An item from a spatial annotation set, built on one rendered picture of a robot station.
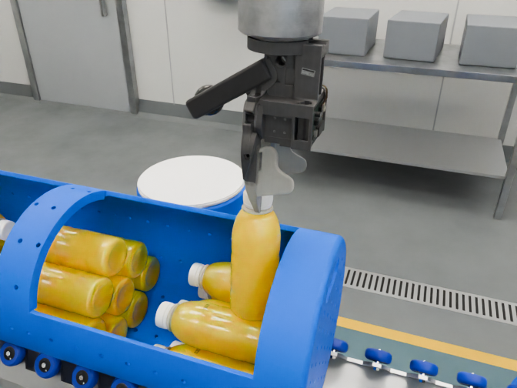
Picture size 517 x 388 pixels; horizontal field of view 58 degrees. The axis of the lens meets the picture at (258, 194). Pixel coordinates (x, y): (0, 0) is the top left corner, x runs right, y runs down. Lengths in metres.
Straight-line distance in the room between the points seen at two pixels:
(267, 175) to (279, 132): 0.06
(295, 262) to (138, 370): 0.26
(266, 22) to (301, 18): 0.03
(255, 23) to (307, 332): 0.35
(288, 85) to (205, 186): 0.69
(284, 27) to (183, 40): 3.85
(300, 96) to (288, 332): 0.27
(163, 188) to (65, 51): 3.93
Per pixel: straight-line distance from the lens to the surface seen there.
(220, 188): 1.17
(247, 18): 0.50
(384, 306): 2.42
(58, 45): 5.08
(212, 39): 4.20
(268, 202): 0.60
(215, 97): 0.55
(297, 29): 0.49
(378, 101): 3.93
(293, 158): 0.60
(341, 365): 0.90
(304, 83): 0.52
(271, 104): 0.52
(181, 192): 1.17
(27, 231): 0.77
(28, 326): 0.78
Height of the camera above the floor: 1.61
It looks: 30 degrees down
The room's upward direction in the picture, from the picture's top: straight up
